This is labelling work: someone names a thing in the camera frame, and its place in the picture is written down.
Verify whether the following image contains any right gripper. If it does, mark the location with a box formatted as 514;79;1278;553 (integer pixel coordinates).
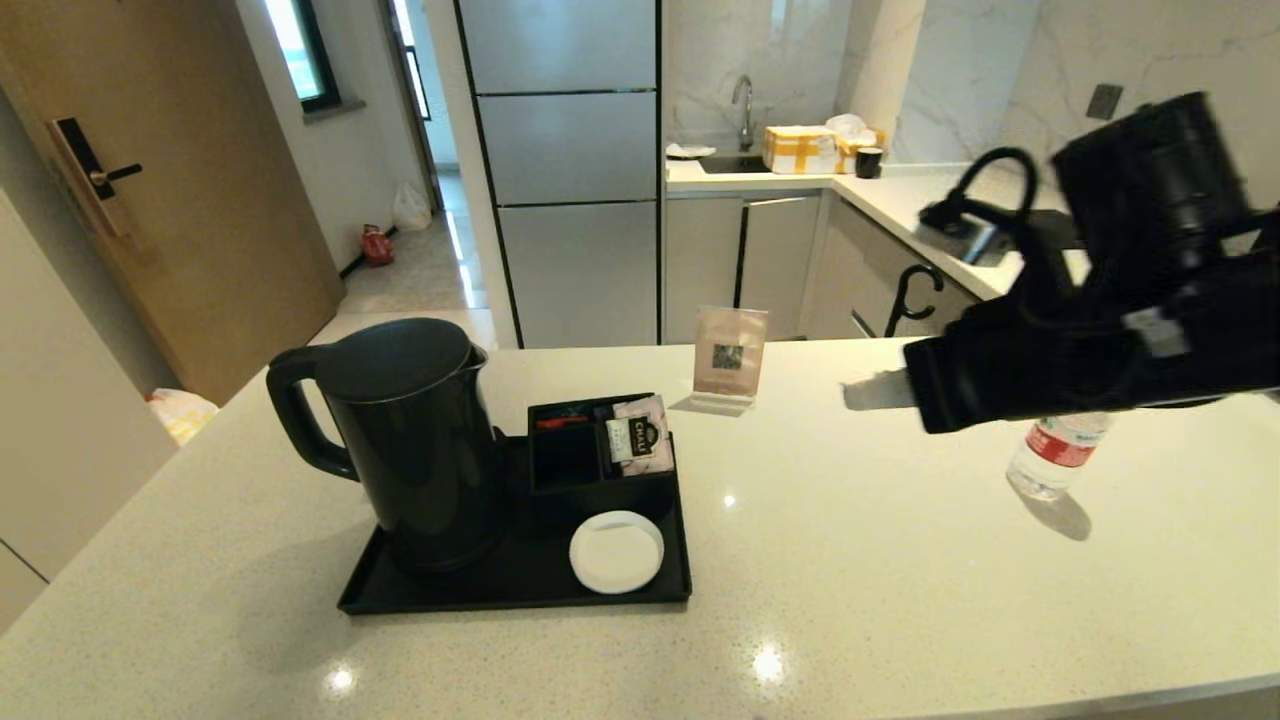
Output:
843;290;1153;436

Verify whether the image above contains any black serving tray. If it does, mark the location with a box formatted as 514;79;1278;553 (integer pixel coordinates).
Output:
337;430;693;616

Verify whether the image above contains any black electric kettle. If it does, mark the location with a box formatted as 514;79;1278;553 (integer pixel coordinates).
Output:
265;318;508;576

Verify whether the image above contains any black kettle lid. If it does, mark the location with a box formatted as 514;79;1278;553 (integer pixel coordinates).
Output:
314;318;489;405

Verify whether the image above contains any acrylic sign holder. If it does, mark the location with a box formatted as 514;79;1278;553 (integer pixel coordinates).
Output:
668;305;769;418

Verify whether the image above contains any white cabinet door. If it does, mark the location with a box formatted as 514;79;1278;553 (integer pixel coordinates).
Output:
665;197;744;344
740;195;824;341

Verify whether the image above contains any clear water bottle red label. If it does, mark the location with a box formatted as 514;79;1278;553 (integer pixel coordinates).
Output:
1006;412;1113;502

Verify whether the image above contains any pink sachet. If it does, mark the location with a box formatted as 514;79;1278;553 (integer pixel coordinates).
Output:
612;395;677;474

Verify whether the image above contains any tea bag with dark label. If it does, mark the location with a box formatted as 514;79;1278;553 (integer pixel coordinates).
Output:
605;418;666;467

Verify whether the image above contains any cardboard box with yellow tape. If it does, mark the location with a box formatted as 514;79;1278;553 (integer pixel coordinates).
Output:
762;125;842;176

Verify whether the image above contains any black organiser box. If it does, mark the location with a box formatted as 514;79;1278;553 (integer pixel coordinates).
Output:
527;392;681;503

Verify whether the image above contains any white round coaster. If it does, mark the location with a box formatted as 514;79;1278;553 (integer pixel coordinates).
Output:
569;511;666;595

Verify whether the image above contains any chrome faucet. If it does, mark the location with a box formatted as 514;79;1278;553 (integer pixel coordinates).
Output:
731;75;757;153

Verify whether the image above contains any silver refrigerator door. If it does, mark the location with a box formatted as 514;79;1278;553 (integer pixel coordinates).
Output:
496;203;659;349
459;0;659;95
477;92;659;207

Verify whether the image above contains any silver refrigerator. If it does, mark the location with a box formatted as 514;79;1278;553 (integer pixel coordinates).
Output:
455;0;664;349

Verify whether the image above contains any white plastic bag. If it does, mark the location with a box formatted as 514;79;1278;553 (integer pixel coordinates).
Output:
392;182;434;233

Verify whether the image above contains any window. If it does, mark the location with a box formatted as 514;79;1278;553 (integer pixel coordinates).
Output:
264;0;342;114

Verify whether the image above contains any yellow plastic bag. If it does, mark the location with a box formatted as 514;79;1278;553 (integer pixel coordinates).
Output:
148;388;220;447

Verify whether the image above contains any wooden door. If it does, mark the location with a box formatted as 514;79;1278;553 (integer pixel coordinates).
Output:
0;0;346;406

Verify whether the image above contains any pale cabinet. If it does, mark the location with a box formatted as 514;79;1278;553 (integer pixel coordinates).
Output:
0;190;181;633

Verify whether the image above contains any black hook handle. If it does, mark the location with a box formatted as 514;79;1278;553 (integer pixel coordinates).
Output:
885;264;946;338

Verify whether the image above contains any black door lock handle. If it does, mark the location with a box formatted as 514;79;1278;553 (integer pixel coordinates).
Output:
47;117;144;238

